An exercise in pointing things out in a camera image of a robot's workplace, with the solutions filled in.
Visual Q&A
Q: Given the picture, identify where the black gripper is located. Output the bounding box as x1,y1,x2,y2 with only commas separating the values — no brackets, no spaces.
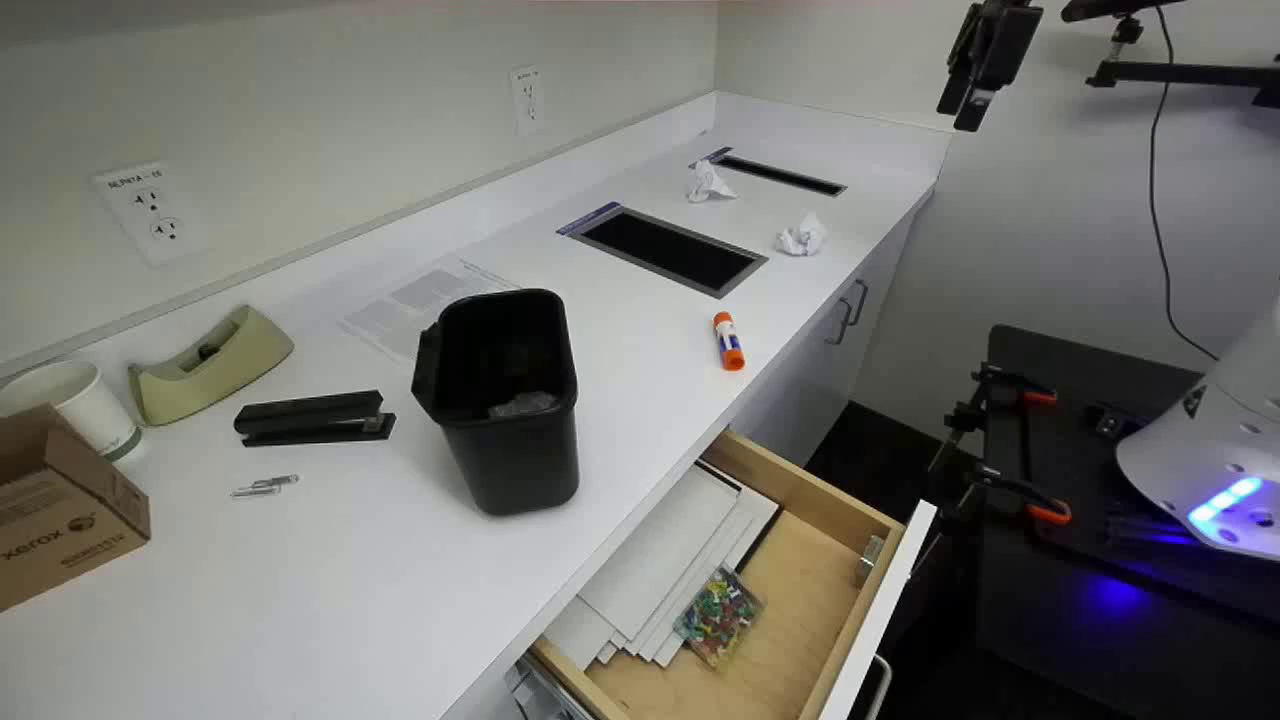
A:
931,0,1046,135

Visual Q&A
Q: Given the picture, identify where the wooden drawer with white front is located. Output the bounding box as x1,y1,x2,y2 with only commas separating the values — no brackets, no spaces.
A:
513,428,940,720

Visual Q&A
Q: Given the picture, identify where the crumpled white paper ball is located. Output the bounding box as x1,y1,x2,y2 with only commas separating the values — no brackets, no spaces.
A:
773,210,833,261
679,154,740,209

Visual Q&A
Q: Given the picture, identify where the black orange bar clamp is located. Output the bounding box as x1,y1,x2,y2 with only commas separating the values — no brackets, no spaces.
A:
934,361,1062,462
953,460,1075,530

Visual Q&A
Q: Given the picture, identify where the metal framed counter opening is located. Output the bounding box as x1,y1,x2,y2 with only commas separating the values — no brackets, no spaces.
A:
556,198,769,299

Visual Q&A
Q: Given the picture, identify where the orange capped glue stick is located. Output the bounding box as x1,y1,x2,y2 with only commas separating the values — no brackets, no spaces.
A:
709,309,750,375

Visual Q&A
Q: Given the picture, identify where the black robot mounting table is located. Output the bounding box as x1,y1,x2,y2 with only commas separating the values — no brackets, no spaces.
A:
970,319,1280,720

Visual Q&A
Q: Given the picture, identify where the stack of white sheets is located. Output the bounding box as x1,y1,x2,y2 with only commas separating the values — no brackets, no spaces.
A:
543,460,785,671

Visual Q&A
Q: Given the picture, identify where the black landfill trash bin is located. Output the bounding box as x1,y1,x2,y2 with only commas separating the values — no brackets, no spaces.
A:
407,284,584,521

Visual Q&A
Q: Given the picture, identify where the colourful small packet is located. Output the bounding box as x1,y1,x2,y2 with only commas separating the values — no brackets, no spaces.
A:
670,566,769,655

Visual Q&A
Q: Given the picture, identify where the printed paper sheet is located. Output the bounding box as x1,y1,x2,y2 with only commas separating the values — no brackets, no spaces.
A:
333,253,513,361

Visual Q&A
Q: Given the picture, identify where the black stapler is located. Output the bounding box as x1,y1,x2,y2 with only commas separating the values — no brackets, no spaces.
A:
231,389,398,451

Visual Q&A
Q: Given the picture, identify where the strip of metal staples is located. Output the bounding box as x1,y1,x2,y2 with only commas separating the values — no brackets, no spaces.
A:
229,473,302,505

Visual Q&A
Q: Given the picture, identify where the white paper cup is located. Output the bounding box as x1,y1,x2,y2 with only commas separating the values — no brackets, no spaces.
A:
0,355,145,462

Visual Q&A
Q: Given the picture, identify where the brown cardboard box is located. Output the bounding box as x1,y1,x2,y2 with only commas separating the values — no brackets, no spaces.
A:
0,404,155,616

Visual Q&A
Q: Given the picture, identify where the black hanging camera cable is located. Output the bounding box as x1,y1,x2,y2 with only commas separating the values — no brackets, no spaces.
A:
1138,3,1223,369

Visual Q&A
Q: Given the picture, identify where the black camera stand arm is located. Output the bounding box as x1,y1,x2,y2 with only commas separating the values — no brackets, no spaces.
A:
1060,0,1280,111

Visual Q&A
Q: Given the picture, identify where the white wall power outlet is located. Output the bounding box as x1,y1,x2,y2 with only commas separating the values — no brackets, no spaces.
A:
92,161,200,264
509,62,550,130

